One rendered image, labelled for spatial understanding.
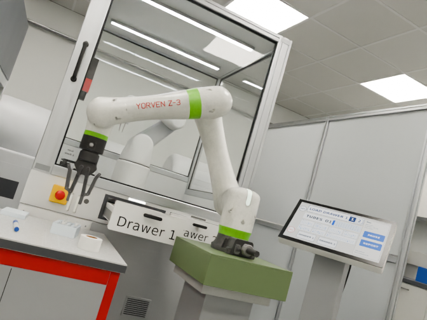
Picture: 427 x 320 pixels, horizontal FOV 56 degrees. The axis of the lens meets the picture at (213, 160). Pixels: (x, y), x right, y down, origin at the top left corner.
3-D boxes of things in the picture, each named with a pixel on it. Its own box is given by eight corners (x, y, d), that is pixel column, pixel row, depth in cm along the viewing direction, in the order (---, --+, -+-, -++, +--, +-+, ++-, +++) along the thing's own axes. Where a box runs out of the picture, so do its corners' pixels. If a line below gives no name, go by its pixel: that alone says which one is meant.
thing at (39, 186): (232, 256, 202) (239, 228, 203) (19, 202, 165) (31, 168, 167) (177, 228, 290) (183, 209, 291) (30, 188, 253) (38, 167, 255)
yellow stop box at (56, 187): (65, 205, 167) (71, 188, 168) (47, 200, 165) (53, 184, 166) (65, 204, 172) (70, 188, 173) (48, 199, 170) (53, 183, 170)
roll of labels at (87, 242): (74, 244, 130) (78, 232, 130) (94, 248, 133) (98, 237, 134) (80, 249, 124) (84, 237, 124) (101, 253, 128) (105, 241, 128)
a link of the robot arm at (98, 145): (107, 143, 160) (85, 136, 159) (105, 140, 149) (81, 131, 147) (103, 157, 159) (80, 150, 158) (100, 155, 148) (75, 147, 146)
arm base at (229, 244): (269, 266, 137) (274, 249, 138) (232, 257, 132) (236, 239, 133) (237, 252, 162) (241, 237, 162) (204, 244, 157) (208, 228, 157)
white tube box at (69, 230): (73, 239, 140) (77, 228, 140) (49, 232, 138) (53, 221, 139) (78, 234, 152) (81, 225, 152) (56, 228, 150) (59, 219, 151)
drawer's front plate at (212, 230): (218, 249, 197) (225, 228, 198) (164, 235, 187) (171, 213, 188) (217, 249, 199) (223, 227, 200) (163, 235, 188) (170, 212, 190)
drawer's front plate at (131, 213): (178, 246, 158) (187, 220, 159) (107, 228, 147) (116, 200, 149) (177, 246, 159) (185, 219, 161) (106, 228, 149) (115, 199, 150)
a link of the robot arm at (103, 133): (119, 110, 162) (93, 101, 160) (121, 105, 150) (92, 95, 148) (108, 143, 161) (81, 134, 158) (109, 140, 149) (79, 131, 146)
